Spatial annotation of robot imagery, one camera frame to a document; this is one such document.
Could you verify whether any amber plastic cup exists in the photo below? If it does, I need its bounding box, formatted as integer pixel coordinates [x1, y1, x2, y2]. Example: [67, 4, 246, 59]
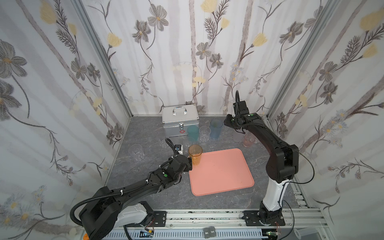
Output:
[188, 145, 203, 166]

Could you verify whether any blue plastic cup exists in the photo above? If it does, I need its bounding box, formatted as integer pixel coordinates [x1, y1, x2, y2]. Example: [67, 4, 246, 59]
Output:
[210, 119, 224, 140]

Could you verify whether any teal plastic cup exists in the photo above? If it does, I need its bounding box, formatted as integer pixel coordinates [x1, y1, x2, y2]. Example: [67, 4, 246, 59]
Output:
[188, 125, 200, 142]

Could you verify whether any clear faceted cup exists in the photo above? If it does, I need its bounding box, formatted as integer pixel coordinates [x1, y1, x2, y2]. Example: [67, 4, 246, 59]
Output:
[159, 139, 169, 148]
[199, 126, 211, 143]

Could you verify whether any pink plastic tray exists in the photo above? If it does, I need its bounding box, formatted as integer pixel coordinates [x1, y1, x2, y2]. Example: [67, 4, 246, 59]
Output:
[189, 149, 255, 197]

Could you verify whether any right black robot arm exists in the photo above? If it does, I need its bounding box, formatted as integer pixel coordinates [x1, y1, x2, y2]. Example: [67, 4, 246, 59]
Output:
[224, 99, 301, 226]

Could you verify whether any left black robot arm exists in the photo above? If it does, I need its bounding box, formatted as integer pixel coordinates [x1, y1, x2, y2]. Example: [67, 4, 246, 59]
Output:
[70, 155, 193, 240]

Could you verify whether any frosted dimpled cup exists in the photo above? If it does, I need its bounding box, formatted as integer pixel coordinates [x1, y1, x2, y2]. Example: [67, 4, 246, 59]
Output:
[233, 130, 245, 143]

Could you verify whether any pink plastic cup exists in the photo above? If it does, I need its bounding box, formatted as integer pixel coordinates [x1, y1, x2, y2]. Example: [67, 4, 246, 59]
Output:
[243, 132, 256, 148]

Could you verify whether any clear faceted cup by case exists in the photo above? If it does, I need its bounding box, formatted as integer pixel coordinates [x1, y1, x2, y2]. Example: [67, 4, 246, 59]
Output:
[159, 139, 169, 148]

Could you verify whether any clear cup far left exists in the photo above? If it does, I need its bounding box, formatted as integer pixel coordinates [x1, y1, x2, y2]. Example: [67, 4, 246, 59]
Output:
[129, 144, 145, 161]

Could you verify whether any silver first aid case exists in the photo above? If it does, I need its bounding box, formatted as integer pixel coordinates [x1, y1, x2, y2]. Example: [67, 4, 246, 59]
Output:
[162, 104, 200, 138]

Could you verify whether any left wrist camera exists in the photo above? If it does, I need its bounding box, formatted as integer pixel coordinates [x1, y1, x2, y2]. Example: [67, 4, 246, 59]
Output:
[175, 144, 184, 155]

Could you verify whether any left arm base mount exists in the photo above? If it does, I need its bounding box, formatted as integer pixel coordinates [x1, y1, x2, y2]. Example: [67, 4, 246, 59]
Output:
[130, 211, 167, 228]

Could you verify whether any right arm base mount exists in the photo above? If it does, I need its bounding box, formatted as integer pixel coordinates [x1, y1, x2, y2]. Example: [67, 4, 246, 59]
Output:
[242, 210, 286, 227]

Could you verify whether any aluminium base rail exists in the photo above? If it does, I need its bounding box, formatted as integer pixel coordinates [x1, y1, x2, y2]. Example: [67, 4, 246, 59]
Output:
[104, 208, 334, 240]

